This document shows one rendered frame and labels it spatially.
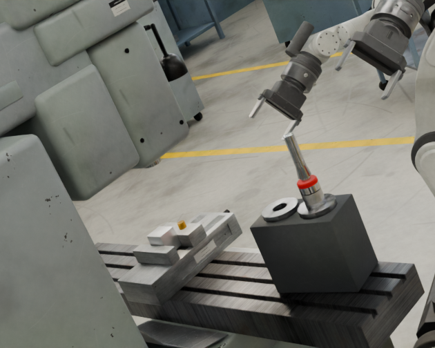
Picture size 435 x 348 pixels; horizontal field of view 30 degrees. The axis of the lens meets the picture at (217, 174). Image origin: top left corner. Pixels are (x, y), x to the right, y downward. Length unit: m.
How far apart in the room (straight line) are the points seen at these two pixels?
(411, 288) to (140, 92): 0.77
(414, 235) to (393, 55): 2.41
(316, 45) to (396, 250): 1.94
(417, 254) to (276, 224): 2.03
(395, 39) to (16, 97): 0.78
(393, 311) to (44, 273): 0.75
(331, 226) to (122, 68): 0.60
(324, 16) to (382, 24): 6.47
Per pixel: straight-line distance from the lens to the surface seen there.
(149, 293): 2.15
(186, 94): 7.00
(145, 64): 1.95
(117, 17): 1.90
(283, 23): 8.23
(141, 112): 1.93
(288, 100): 2.12
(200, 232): 2.22
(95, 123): 1.83
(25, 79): 1.76
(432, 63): 2.04
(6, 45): 1.75
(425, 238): 3.92
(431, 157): 2.13
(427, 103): 2.12
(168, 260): 2.15
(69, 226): 1.65
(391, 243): 3.97
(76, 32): 1.83
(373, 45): 1.61
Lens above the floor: 1.87
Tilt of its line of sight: 19 degrees down
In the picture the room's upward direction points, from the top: 24 degrees counter-clockwise
